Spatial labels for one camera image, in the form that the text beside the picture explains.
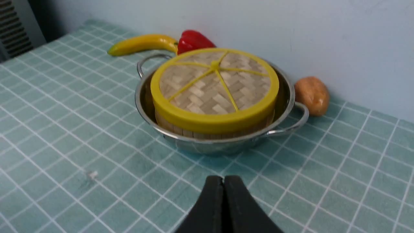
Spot bamboo steamer basket yellow rim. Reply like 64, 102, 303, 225
154, 110, 275, 140

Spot woven bamboo steamer lid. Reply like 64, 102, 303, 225
150, 48, 279, 131

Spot red bell pepper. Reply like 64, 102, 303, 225
177, 30, 216, 55

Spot brown potato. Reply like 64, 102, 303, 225
294, 76, 330, 117

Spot teal checkered tablecloth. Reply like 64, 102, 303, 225
0, 21, 414, 233

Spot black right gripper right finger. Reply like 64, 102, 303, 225
223, 175, 283, 233

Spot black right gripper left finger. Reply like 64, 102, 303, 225
175, 176, 224, 233

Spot yellow banana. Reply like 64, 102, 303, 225
107, 34, 178, 57

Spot grey vented appliance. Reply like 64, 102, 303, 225
0, 0, 46, 62

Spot stainless steel pot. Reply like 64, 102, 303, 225
135, 53, 309, 155

